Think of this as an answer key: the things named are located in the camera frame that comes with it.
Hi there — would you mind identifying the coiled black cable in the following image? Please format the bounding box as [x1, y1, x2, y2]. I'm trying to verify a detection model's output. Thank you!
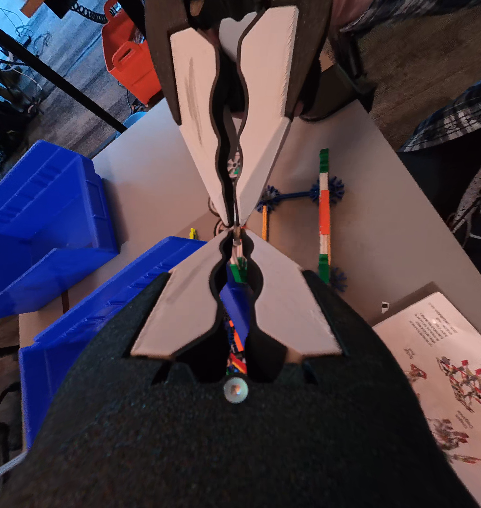
[72, 0, 108, 24]

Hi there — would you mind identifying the black printed t-shirt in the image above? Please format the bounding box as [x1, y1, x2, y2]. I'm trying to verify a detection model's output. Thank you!
[399, 139, 481, 260]

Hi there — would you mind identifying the illustrated instruction booklet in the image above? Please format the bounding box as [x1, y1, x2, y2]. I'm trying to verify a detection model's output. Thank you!
[373, 292, 481, 508]

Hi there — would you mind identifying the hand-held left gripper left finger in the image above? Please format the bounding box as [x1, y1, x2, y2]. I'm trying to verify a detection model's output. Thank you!
[130, 230, 234, 382]

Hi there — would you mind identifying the empty blue plastic bin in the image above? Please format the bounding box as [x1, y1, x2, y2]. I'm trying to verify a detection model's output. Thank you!
[0, 140, 120, 320]

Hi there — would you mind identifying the light blue bucket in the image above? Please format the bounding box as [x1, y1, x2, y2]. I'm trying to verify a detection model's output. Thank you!
[117, 111, 148, 137]

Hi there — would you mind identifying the orange plastic bin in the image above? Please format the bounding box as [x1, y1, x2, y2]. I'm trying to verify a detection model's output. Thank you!
[102, 0, 163, 106]

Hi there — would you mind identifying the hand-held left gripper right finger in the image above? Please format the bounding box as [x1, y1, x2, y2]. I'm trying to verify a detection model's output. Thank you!
[241, 229, 343, 383]

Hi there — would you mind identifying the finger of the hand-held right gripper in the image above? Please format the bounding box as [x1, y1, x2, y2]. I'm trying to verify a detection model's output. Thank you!
[169, 27, 236, 227]
[234, 6, 299, 225]

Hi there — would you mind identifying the pile of colourful construction pieces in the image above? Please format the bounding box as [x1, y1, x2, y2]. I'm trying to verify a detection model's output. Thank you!
[224, 314, 248, 375]

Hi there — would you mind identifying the blue plastic parts bin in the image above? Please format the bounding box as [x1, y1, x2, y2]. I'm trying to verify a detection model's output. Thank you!
[19, 236, 251, 449]

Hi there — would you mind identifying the black metal table bar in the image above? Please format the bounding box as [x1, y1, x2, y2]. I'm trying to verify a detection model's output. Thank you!
[0, 18, 128, 133]

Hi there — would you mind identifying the construction toy frame model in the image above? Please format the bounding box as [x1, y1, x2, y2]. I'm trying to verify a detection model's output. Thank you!
[226, 149, 348, 292]

